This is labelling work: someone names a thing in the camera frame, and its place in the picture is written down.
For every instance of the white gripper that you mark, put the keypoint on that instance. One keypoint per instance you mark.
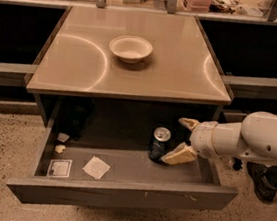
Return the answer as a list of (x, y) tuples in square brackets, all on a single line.
[(202, 137)]

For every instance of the blue pepsi can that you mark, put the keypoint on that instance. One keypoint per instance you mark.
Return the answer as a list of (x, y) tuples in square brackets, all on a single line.
[(159, 144)]

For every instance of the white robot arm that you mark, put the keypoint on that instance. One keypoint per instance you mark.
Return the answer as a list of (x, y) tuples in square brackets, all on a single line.
[(254, 139)]

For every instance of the grey cabinet with counter top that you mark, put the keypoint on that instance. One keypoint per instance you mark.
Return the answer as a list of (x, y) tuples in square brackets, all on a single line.
[(80, 62)]

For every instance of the grey open drawer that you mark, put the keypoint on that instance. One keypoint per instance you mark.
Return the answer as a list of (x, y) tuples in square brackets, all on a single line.
[(121, 140)]

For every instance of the brown shoe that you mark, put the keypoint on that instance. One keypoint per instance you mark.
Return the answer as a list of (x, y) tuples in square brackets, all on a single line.
[(264, 191)]

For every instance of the white folded napkin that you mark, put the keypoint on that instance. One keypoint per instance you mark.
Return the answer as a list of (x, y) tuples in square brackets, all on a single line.
[(96, 168)]

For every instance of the white paper bowl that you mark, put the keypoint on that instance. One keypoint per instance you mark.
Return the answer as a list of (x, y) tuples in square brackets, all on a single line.
[(130, 49)]

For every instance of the grey right side shelf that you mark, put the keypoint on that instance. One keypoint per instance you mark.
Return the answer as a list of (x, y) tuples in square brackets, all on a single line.
[(252, 87)]

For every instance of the grey shelf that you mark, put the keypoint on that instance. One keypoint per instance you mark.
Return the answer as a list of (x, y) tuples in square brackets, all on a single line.
[(252, 87), (15, 74)]

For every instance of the small white paper piece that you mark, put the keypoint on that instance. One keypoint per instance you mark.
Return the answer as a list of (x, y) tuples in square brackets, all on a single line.
[(63, 137)]

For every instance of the crumpled white paper scrap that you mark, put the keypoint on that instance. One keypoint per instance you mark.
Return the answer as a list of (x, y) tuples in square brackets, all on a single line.
[(60, 148)]

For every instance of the white label card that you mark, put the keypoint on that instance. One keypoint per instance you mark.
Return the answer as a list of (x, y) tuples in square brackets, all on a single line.
[(59, 168)]

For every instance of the grey left side shelf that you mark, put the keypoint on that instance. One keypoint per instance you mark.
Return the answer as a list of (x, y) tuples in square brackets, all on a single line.
[(15, 74)]

